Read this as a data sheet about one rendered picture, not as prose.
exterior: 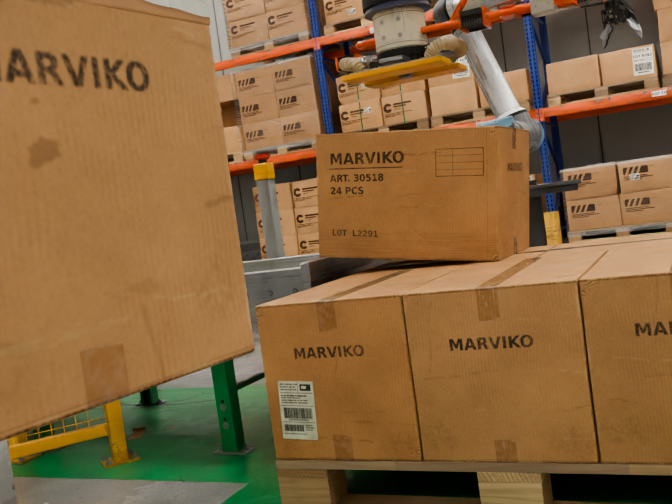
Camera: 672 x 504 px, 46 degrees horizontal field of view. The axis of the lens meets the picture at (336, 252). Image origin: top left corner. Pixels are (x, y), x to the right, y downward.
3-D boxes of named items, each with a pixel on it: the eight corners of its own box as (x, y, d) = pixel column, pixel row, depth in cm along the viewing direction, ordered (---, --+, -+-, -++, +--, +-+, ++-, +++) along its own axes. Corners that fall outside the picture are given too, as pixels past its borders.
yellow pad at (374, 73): (341, 82, 256) (339, 66, 256) (353, 84, 265) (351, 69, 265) (441, 61, 242) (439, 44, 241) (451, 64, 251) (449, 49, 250)
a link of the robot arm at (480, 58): (504, 163, 336) (429, 12, 348) (525, 159, 349) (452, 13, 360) (532, 146, 326) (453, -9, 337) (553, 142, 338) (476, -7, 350)
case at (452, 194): (318, 257, 261) (315, 134, 257) (368, 245, 297) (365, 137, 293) (498, 262, 234) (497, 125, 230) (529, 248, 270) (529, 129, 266)
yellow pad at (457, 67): (364, 87, 273) (362, 72, 273) (374, 89, 282) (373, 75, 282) (459, 67, 259) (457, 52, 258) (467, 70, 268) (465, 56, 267)
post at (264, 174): (284, 391, 348) (252, 164, 343) (291, 387, 354) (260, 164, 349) (297, 391, 345) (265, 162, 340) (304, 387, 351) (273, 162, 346)
